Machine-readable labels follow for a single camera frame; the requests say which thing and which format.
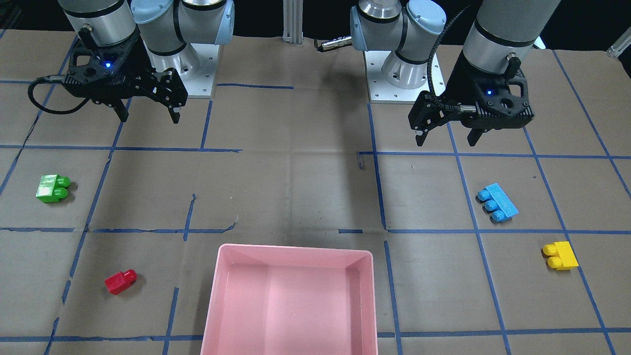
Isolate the green toy block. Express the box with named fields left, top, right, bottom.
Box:
left=35, top=175, right=71, bottom=204

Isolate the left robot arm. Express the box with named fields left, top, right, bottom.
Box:
left=315, top=0, right=559, bottom=146

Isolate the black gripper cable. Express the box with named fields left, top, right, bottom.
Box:
left=28, top=75, right=94, bottom=115

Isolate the black corrugated cable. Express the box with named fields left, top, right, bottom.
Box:
left=427, top=5, right=474, bottom=111

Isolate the pink plastic box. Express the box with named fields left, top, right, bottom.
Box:
left=201, top=244, right=378, bottom=355

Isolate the blue toy block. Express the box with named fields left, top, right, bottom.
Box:
left=476, top=183, right=519, bottom=223

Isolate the aluminium frame post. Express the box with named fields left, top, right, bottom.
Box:
left=282, top=0, right=304, bottom=46

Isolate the red toy block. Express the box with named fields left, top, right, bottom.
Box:
left=104, top=269, right=138, bottom=296

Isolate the yellow toy block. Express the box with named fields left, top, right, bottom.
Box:
left=541, top=241, right=579, bottom=271

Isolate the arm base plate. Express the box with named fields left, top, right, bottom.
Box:
left=363, top=50, right=429, bottom=104
left=165, top=43, right=222, bottom=99

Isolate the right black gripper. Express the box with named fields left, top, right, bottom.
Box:
left=63, top=35, right=188, bottom=124

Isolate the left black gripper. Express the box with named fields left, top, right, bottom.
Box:
left=408, top=53, right=535, bottom=147

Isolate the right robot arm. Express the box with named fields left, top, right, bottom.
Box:
left=52, top=0, right=235, bottom=123

